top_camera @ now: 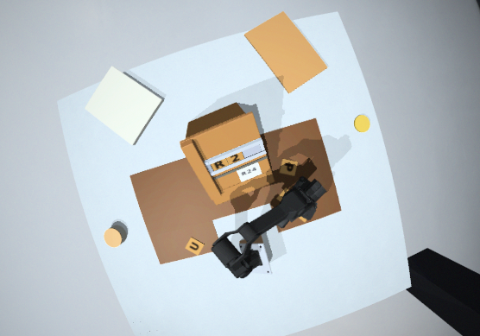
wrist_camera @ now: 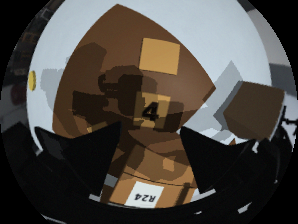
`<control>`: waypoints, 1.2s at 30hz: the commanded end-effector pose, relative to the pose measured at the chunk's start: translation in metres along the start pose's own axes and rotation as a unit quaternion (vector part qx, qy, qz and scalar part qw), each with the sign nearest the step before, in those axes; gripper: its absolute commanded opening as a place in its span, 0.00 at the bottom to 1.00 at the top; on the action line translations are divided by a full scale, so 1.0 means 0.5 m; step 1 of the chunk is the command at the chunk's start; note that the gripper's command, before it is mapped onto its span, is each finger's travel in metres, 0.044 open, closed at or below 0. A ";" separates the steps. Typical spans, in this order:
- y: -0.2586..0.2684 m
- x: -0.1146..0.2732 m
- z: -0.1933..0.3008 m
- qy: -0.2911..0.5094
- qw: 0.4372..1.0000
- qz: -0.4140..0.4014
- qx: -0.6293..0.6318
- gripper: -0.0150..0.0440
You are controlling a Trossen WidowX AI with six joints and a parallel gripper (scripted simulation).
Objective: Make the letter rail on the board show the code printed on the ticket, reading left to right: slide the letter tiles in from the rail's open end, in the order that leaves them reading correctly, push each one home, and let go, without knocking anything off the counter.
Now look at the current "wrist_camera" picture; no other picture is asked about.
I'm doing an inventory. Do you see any yellow round disc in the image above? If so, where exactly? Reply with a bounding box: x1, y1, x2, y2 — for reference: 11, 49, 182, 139
28, 71, 36, 91

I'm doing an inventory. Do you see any white paper ticket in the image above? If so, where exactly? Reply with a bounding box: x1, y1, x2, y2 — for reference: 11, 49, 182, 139
125, 181, 164, 209

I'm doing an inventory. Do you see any tan letter tile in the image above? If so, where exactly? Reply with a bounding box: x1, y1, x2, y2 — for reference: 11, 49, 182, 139
86, 121, 108, 133
133, 92, 170, 129
140, 37, 181, 75

